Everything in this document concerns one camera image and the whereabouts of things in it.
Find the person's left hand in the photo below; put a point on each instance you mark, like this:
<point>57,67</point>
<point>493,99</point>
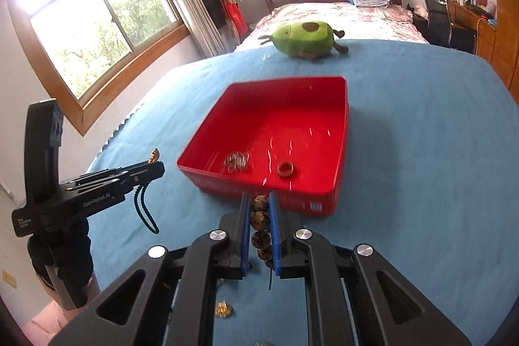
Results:
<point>65,248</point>

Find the gold pendant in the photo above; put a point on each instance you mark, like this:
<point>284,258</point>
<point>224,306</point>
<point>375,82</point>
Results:
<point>224,309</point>

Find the wooden wardrobe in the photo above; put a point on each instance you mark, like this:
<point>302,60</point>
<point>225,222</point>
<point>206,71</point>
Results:
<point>507,38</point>

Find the red plastic box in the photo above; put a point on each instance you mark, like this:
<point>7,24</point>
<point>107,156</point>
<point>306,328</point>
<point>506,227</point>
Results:
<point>275,131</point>

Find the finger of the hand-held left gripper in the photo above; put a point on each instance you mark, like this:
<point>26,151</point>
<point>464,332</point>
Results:
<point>142,169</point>
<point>105,187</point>

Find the red hanging garment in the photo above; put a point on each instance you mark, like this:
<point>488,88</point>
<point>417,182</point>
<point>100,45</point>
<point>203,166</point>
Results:
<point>237,19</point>

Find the pink plush toy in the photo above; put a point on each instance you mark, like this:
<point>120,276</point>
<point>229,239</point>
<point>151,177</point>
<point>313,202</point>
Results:
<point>421,10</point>

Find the black office chair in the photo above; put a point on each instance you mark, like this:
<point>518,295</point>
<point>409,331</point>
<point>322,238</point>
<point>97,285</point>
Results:
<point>436,13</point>

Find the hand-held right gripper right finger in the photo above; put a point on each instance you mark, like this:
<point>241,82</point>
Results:
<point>275,236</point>

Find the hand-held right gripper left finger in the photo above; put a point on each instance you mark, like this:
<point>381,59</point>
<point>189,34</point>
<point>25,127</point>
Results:
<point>245,236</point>

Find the wall socket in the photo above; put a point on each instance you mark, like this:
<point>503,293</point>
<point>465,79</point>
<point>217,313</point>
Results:
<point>8,278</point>

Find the wooden desk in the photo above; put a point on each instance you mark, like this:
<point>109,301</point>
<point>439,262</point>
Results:
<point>484,38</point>

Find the floral bedspread bed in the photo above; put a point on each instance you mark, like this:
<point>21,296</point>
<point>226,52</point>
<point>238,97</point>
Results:
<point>365,23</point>

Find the large wooden frame window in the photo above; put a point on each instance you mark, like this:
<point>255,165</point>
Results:
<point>81,25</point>

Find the green avocado plush toy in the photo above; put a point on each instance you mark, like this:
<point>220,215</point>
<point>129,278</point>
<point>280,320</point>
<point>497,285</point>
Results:
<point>302,40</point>

